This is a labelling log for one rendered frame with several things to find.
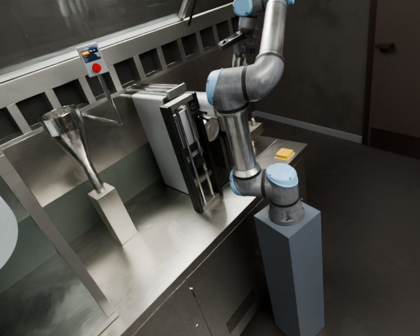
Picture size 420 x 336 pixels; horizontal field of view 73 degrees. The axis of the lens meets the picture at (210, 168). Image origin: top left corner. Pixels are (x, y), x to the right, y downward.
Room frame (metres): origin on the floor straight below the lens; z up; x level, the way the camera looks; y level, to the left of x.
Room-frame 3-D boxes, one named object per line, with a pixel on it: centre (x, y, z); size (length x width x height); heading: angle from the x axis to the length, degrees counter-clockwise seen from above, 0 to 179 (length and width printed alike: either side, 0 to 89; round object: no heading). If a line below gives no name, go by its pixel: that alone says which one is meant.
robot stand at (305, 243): (0.90, -0.26, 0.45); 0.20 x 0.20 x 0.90; 28
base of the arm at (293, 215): (0.90, -0.26, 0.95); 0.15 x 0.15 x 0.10
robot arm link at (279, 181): (0.91, -0.26, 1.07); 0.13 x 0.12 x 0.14; 61
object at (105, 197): (1.05, 0.47, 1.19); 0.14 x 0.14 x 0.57
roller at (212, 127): (1.45, 0.02, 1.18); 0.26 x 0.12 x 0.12; 39
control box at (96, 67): (1.10, 0.29, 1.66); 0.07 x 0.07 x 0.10; 18
